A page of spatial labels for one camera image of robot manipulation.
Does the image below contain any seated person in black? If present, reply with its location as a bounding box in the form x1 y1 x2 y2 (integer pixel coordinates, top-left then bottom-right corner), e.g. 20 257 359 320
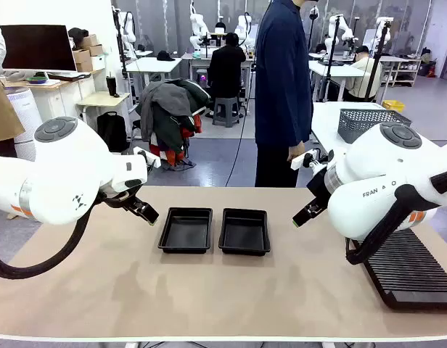
208 31 247 99

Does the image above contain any black backpack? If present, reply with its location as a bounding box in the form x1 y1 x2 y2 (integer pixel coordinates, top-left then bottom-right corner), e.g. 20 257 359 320
96 111 130 154

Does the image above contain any person in navy coat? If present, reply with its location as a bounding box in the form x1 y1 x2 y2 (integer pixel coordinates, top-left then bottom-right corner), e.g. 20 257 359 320
254 0 314 189

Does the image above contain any low white shelf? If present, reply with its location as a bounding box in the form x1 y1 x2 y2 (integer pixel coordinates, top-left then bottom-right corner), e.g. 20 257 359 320
385 57 423 88

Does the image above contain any black slotted board rack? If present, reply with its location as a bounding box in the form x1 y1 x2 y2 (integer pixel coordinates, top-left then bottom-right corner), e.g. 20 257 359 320
353 227 447 311

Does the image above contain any person's left hand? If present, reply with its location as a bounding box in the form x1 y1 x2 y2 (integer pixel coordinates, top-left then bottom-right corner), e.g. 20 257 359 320
287 141 306 162

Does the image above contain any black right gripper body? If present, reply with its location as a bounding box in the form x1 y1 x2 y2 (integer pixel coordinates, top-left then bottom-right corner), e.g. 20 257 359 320
305 167 335 215

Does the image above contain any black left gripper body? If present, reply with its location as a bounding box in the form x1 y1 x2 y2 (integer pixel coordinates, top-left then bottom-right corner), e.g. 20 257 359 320
98 180 144 213

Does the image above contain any chair draped with clothes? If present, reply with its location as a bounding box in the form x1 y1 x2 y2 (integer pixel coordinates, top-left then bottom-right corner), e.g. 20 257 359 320
135 78 213 171

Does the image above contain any white background table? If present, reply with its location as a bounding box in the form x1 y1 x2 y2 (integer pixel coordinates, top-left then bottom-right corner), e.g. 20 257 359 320
125 57 184 96

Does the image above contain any white side table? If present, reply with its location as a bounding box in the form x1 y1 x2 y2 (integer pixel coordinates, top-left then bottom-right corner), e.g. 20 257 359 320
310 101 391 155

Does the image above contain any white cabinet wooden top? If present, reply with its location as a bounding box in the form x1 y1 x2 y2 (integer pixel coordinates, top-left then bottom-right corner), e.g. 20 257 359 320
1 67 109 126

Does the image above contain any black tumbler cup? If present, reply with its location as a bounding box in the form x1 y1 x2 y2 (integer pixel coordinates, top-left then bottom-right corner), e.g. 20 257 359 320
105 75 120 97

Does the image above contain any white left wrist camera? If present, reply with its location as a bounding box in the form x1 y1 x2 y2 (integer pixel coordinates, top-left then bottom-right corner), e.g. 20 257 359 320
132 146 162 169

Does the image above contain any black screen white monitor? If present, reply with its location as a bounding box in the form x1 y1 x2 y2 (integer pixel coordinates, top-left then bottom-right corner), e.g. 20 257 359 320
0 24 78 73

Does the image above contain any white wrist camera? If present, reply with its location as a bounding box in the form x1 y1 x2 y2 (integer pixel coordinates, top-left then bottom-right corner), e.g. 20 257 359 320
132 146 162 169
290 148 316 171

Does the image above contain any seated person beige jacket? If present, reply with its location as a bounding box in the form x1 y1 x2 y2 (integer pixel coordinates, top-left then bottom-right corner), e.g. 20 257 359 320
343 45 383 103

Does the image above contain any grey plastic stool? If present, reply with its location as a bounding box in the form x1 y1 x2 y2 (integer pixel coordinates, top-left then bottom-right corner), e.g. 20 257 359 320
211 96 242 128

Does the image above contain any yellow plastic bin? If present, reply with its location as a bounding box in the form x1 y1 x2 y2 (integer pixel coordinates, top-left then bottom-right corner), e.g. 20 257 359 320
382 99 406 112

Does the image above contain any grey plastic mesh basket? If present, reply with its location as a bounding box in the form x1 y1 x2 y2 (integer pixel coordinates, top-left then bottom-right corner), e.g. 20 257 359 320
337 108 413 145

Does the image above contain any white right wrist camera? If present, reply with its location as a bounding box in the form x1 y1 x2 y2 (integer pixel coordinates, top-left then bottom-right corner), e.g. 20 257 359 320
290 148 316 171

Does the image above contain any white cylindrical air purifier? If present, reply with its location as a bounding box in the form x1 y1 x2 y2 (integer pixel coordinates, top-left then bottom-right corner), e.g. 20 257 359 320
7 86 43 162

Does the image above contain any black flat keyboard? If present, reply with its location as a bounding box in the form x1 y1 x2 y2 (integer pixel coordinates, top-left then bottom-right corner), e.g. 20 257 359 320
47 71 92 82

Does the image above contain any black ESD tray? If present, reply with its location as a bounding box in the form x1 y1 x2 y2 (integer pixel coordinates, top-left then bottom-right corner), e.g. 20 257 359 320
157 207 213 254
218 207 271 257

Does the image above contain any navy sleeved left forearm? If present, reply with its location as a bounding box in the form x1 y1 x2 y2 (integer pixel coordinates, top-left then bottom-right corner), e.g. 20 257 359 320
290 108 314 148

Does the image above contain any small white wheeled desk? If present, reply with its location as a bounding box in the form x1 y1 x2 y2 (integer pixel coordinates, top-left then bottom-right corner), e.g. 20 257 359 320
76 91 132 146

